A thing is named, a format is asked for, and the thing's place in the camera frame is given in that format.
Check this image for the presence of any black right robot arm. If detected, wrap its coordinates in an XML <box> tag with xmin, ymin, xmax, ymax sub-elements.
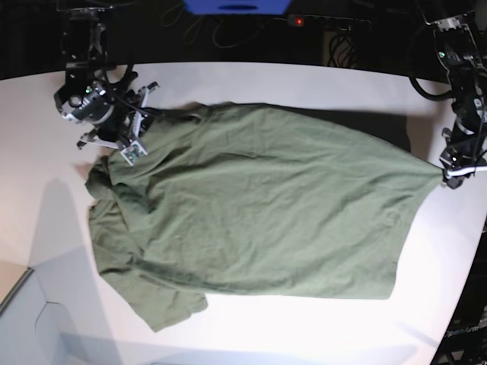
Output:
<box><xmin>54</xmin><ymin>1</ymin><xmax>160</xmax><ymax>165</ymax></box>

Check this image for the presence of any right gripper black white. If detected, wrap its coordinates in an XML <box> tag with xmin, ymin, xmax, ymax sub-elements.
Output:
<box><xmin>76</xmin><ymin>80</ymin><xmax>159</xmax><ymax>167</ymax></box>

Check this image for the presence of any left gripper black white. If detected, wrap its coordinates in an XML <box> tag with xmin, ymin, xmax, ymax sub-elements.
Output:
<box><xmin>439</xmin><ymin>127</ymin><xmax>486</xmax><ymax>190</ymax></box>

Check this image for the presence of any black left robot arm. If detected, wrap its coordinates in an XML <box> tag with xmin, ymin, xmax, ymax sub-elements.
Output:
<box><xmin>406</xmin><ymin>1</ymin><xmax>486</xmax><ymax>189</ymax></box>

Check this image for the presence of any blue box at table back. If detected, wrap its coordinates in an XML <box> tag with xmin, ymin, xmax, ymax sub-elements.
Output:
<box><xmin>183</xmin><ymin>0</ymin><xmax>291</xmax><ymax>15</ymax></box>

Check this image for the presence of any black power strip red light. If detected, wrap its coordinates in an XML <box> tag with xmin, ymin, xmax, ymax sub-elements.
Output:
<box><xmin>285</xmin><ymin>14</ymin><xmax>374</xmax><ymax>32</ymax></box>

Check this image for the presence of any olive green t-shirt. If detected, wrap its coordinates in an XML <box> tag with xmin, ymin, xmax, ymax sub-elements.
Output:
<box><xmin>85</xmin><ymin>104</ymin><xmax>442</xmax><ymax>331</ymax></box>

